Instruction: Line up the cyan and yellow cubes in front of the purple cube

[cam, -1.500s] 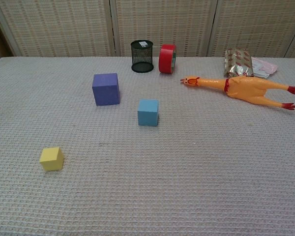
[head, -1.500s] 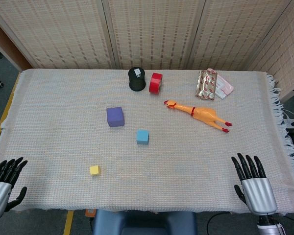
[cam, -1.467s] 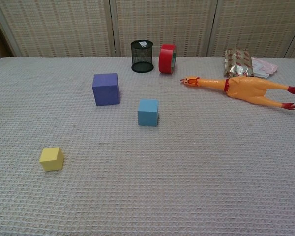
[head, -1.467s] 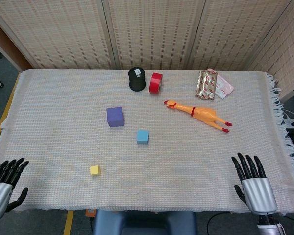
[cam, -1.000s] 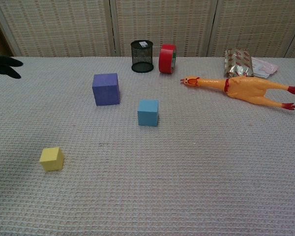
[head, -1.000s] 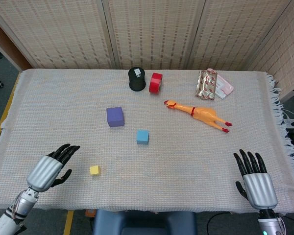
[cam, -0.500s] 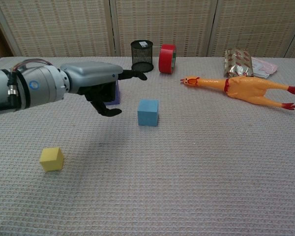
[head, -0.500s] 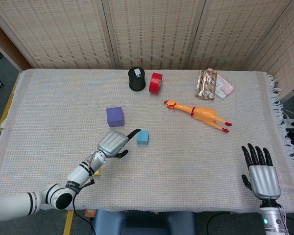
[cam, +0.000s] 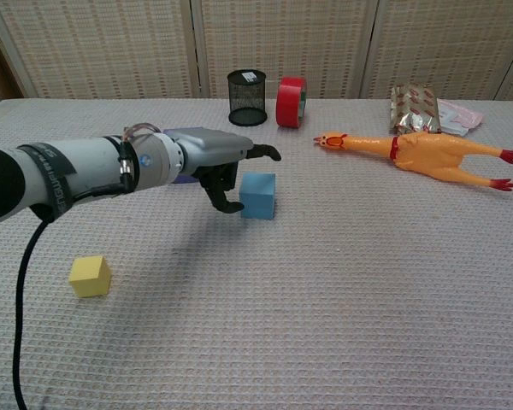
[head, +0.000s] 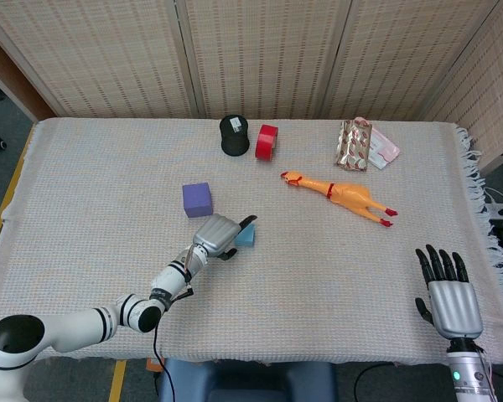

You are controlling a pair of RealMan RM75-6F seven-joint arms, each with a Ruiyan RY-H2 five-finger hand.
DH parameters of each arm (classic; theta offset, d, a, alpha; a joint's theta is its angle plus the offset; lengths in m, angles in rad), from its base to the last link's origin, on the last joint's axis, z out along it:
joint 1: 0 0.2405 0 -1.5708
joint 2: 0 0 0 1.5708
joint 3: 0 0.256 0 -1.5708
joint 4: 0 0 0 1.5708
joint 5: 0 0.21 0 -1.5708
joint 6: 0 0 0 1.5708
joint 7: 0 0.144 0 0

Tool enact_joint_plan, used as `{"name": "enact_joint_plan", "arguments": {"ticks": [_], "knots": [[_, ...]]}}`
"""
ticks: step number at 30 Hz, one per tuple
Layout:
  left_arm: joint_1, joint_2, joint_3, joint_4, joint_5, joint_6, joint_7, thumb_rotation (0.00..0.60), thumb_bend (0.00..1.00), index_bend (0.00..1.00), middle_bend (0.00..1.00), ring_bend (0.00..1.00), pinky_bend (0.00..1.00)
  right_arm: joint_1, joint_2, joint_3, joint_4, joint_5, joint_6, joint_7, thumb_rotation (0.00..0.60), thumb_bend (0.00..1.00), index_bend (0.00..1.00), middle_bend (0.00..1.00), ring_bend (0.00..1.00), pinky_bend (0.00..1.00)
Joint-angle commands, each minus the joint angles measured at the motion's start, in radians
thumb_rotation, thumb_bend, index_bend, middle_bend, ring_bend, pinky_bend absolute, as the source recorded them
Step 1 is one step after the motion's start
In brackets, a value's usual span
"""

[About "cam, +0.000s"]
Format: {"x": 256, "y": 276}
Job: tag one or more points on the large purple foam cube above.
{"x": 184, "y": 179}

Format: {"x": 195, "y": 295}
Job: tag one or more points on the white woven tablecloth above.
{"x": 325, "y": 299}

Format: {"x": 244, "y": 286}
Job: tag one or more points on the red tape roll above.
{"x": 287, "y": 102}

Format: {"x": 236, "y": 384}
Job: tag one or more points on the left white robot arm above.
{"x": 90, "y": 166}

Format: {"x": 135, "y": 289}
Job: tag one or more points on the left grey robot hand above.
{"x": 214, "y": 147}

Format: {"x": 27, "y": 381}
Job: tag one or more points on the pink white plastic packet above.
{"x": 457, "y": 117}

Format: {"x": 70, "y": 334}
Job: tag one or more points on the blue foam cube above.
{"x": 261, "y": 196}

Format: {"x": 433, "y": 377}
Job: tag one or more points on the yellow rubber chicken toy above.
{"x": 427, "y": 154}

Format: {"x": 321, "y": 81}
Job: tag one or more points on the silver foil snack packet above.
{"x": 412, "y": 109}

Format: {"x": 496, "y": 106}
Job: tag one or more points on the black mesh pen holder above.
{"x": 248, "y": 102}

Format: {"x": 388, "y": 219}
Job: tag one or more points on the small yellow foam cube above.
{"x": 90, "y": 279}

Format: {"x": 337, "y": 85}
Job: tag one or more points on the brown wooden board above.
{"x": 2, "y": 68}

